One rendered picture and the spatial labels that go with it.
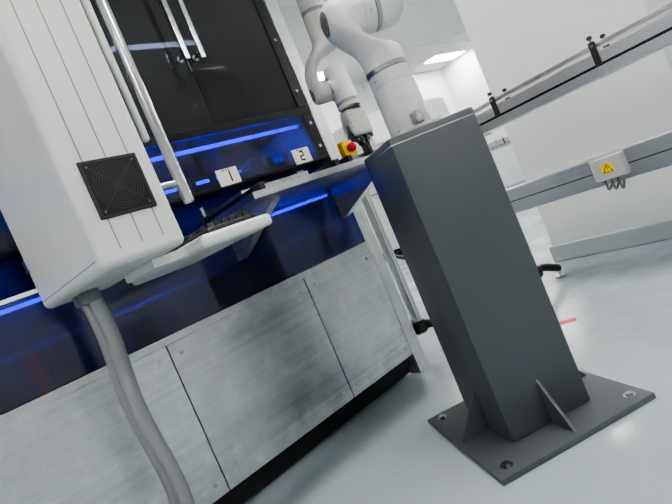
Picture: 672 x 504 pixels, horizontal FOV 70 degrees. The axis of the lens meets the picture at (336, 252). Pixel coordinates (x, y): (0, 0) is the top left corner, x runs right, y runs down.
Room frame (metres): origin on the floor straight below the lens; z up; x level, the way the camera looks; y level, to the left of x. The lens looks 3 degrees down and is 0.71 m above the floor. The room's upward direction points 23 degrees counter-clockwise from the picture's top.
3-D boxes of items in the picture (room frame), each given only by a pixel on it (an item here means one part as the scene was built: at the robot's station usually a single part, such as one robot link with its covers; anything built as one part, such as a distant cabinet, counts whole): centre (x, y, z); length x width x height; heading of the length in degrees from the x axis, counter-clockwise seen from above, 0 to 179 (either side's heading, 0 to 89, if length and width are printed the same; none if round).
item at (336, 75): (1.75, -0.24, 1.17); 0.09 x 0.08 x 0.13; 102
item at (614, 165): (1.93, -1.15, 0.50); 0.12 x 0.05 x 0.09; 38
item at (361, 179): (1.84, -0.19, 0.80); 0.34 x 0.03 x 0.13; 38
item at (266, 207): (1.54, 0.20, 0.80); 0.34 x 0.03 x 0.13; 38
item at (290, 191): (1.70, 0.01, 0.87); 0.70 x 0.48 x 0.02; 128
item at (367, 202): (2.30, -0.23, 0.46); 0.09 x 0.09 x 0.77; 38
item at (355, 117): (1.75, -0.25, 1.03); 0.10 x 0.07 x 0.11; 128
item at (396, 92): (1.36, -0.33, 0.95); 0.19 x 0.19 x 0.18
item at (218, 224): (1.27, 0.33, 0.82); 0.40 x 0.14 x 0.02; 44
